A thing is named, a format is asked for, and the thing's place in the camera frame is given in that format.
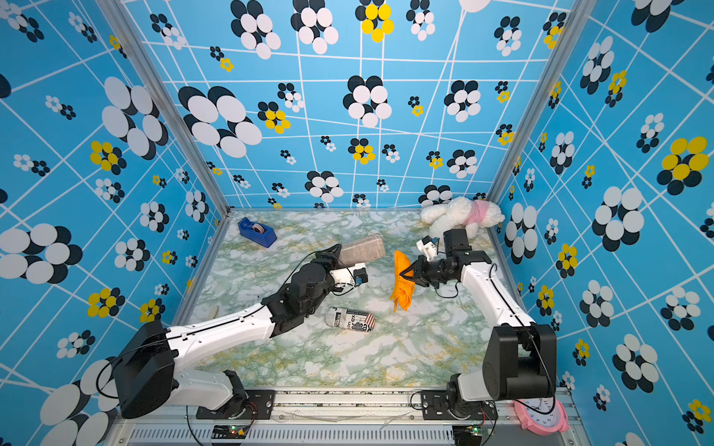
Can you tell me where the orange cloth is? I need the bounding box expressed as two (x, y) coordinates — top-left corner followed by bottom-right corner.
(390, 251), (416, 311)

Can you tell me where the newspaper print eyeglass case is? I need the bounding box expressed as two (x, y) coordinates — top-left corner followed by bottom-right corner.
(325, 307), (376, 333)

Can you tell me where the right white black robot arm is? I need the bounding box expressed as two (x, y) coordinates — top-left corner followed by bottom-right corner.
(395, 229), (557, 419)

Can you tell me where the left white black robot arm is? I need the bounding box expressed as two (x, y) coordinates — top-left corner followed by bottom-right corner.
(112, 243), (342, 419)

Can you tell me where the white plush toy pink shirt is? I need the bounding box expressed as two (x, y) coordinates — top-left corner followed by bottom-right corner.
(420, 197), (505, 238)

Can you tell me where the blue tape dispenser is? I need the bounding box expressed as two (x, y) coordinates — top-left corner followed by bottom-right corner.
(238, 217), (277, 248)

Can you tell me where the right circuit board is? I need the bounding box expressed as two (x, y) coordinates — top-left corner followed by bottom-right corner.
(452, 426), (483, 446)

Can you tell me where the circuit board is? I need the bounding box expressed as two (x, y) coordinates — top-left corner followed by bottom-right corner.
(211, 425), (250, 440)
(452, 426), (483, 446)

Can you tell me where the left circuit board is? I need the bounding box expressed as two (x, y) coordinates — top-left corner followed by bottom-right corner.
(211, 425), (250, 440)

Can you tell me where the pink alarm clock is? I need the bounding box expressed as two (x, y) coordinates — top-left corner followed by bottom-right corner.
(513, 397), (570, 436)

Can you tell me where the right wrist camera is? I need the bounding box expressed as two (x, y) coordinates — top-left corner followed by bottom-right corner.
(416, 236), (439, 262)

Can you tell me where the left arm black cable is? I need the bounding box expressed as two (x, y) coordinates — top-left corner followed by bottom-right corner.
(278, 250), (319, 291)

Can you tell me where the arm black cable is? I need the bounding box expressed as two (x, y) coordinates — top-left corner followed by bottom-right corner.
(434, 261), (559, 416)
(278, 250), (319, 291)

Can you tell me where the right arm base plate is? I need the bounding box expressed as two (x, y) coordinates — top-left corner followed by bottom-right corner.
(418, 390), (498, 423)

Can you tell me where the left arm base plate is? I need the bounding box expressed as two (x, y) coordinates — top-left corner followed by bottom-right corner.
(195, 390), (276, 421)

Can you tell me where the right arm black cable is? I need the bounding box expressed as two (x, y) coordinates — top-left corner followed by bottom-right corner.
(434, 261), (559, 416)

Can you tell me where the aluminium front rail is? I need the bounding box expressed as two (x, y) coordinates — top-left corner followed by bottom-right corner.
(105, 388), (589, 445)

